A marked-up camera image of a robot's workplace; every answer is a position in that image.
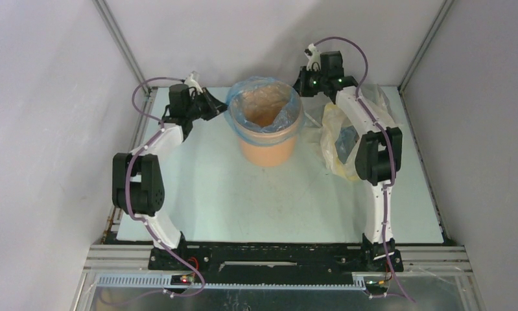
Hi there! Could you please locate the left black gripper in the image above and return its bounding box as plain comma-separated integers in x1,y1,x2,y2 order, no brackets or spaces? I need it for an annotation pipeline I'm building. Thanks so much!
185,87,230,122

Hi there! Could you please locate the blue plastic trash bag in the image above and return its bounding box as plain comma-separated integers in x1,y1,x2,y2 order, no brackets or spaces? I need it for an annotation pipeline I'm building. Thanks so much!
225,76,304,146

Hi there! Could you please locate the translucent yellowish plastic bag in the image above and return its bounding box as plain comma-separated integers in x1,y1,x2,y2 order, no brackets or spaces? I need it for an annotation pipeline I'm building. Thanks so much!
301,84,400,181

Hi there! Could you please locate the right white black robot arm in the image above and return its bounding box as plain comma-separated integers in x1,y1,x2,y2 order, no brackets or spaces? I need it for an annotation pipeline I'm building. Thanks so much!
294,45,403,271

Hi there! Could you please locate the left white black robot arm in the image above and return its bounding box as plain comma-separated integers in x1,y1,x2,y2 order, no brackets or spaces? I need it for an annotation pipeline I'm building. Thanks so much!
112,84,228,270

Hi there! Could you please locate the orange plastic trash bin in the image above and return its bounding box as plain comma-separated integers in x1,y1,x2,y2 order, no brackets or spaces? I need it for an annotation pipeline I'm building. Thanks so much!
230,81,303,168

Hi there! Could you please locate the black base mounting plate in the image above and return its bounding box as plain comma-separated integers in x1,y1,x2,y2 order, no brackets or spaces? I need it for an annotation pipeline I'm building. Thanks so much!
148,242,404,286

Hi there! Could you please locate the small red-lit circuit board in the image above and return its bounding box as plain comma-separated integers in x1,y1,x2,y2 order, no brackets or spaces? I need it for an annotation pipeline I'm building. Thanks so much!
171,275,194,286

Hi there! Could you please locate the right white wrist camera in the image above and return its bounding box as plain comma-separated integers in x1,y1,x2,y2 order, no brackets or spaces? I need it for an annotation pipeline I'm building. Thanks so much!
304,43,321,71

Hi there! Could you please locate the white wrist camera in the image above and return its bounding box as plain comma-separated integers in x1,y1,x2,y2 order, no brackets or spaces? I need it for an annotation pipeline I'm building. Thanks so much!
183,71,204,95
304,43,321,71

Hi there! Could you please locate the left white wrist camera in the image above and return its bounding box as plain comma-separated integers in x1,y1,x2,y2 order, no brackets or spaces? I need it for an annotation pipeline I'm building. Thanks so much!
183,71,204,95

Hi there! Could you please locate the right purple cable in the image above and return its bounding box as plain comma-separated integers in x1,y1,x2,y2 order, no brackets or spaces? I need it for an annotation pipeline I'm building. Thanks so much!
313,36,416,305

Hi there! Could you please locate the purple cable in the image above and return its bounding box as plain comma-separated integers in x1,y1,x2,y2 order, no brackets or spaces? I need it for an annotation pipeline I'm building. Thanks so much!
96,77,206,306
313,36,416,305

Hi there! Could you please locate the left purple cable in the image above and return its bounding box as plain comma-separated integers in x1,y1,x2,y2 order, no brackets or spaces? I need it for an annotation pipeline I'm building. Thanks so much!
96,77,206,306

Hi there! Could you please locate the left aluminium corner post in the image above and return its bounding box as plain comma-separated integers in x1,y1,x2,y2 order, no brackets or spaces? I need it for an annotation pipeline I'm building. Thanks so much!
92,0,150,95

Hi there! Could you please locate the aluminium corner post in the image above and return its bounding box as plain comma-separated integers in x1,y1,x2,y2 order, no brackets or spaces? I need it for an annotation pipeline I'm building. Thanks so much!
92,0,150,95
398,0,455,94

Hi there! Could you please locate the right aluminium corner post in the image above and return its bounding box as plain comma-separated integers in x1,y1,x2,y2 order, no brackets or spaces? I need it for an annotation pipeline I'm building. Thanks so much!
398,0,455,94

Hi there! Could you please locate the aluminium frame rail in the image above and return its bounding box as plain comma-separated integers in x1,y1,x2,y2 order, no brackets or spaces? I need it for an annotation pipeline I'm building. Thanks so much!
84,243,473,290

